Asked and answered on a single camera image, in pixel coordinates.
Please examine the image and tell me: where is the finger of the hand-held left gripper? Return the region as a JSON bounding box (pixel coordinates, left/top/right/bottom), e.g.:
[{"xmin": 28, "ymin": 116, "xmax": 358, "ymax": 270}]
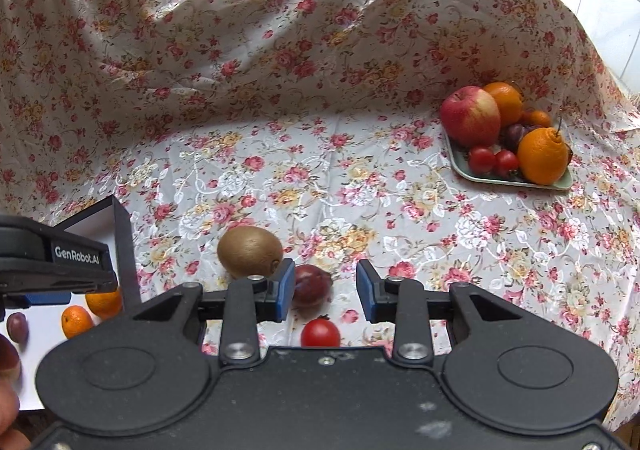
[{"xmin": 22, "ymin": 292, "xmax": 72, "ymax": 307}]

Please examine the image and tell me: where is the dark purple plum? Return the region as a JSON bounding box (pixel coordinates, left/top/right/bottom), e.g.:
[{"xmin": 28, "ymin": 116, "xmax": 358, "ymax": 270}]
[{"xmin": 500, "ymin": 122, "xmax": 528, "ymax": 153}]

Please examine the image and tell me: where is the dark box with white inside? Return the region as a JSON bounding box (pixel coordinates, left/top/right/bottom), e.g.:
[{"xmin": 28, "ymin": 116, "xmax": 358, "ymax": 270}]
[{"xmin": 0, "ymin": 195, "xmax": 142, "ymax": 413}]

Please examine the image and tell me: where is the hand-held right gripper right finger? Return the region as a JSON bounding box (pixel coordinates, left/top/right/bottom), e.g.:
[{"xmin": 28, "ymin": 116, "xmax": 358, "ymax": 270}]
[{"xmin": 356, "ymin": 260, "xmax": 538, "ymax": 364}]

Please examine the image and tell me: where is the large orange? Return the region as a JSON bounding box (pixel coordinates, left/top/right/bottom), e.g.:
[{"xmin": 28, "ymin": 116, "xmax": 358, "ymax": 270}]
[
  {"xmin": 517, "ymin": 126, "xmax": 572, "ymax": 186},
  {"xmin": 482, "ymin": 81, "xmax": 525, "ymax": 127}
]

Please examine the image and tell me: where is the red apple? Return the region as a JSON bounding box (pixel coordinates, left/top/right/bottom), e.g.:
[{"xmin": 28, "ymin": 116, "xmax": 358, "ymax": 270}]
[{"xmin": 440, "ymin": 86, "xmax": 502, "ymax": 148}]

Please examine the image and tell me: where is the person's left hand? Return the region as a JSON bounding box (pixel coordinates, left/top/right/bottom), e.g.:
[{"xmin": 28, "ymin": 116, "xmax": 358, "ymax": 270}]
[{"xmin": 0, "ymin": 334, "xmax": 32, "ymax": 450}]

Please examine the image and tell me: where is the small orange tangerine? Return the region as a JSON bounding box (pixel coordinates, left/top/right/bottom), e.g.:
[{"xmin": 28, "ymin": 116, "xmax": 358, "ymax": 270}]
[{"xmin": 522, "ymin": 109, "xmax": 552, "ymax": 129}]

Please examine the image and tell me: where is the red cherry tomato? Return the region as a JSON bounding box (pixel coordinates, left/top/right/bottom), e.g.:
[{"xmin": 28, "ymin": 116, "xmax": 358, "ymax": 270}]
[
  {"xmin": 468, "ymin": 146, "xmax": 497, "ymax": 176},
  {"xmin": 494, "ymin": 150, "xmax": 521, "ymax": 178}
]

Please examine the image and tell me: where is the dark red plum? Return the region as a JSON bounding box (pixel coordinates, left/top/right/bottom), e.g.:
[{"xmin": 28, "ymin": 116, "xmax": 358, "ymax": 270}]
[
  {"xmin": 6, "ymin": 312, "xmax": 30, "ymax": 345},
  {"xmin": 291, "ymin": 264, "xmax": 333, "ymax": 309}
]

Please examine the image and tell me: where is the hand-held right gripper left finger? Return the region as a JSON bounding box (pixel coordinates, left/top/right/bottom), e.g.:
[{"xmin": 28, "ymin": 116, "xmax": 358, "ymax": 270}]
[{"xmin": 131, "ymin": 258, "xmax": 297, "ymax": 366}]

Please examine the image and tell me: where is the brown kiwi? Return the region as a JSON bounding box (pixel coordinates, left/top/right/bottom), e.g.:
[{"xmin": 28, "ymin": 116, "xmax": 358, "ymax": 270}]
[{"xmin": 217, "ymin": 225, "xmax": 284, "ymax": 280}]

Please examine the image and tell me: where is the pale green tray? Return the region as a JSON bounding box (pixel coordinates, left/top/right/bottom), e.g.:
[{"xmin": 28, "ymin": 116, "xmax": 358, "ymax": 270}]
[{"xmin": 442, "ymin": 122, "xmax": 575, "ymax": 192}]

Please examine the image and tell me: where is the floral printed cloth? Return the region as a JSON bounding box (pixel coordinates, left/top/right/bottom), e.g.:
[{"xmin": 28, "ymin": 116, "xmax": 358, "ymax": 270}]
[{"xmin": 0, "ymin": 0, "xmax": 640, "ymax": 433}]

